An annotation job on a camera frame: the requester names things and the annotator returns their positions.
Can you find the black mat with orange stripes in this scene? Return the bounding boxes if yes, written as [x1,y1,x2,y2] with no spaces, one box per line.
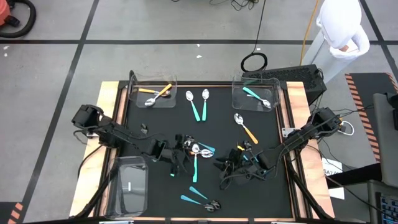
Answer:
[344,72,398,163]
[0,201,24,224]

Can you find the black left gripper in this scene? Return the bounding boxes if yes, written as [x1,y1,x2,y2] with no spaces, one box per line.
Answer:
[152,133,195,175]

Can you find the orange shop vacuum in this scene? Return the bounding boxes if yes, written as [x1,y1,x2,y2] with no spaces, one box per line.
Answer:
[0,0,13,27]

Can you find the grey desk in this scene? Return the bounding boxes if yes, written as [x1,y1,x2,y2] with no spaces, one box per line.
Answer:
[372,92,398,188]

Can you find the clear plastic bin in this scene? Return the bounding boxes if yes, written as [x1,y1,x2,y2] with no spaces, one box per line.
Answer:
[104,155,149,219]
[231,74,282,113]
[129,72,178,109]

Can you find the black metal frame strut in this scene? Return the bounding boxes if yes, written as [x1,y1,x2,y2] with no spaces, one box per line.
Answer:
[285,160,334,220]
[73,166,116,218]

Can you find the dark table mat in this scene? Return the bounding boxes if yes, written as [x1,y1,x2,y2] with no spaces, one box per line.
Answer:
[119,83,289,218]

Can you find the black perforated computer case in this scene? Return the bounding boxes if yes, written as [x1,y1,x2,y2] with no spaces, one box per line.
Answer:
[241,64,328,105]

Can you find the white paper sheet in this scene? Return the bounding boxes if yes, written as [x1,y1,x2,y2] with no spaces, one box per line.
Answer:
[322,157,345,200]

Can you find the tangled black floor cables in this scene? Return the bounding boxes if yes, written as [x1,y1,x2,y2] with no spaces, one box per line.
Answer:
[170,0,261,11]

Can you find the black vacuum hose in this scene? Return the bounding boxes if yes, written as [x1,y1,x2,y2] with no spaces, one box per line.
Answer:
[0,0,37,39]

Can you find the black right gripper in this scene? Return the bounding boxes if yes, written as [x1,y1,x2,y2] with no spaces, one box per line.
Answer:
[229,140,267,181]

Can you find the grey pedestal panel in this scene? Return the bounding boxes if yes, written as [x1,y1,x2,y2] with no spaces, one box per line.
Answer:
[300,29,346,85]

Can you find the yellow cable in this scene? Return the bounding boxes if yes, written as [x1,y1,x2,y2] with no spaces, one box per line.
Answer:
[299,0,321,67]

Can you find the white cable loop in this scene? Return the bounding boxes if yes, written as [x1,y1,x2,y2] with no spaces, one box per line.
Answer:
[337,120,355,137]

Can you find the black coiled floor cable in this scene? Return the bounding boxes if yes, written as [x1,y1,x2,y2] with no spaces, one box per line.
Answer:
[240,0,269,73]

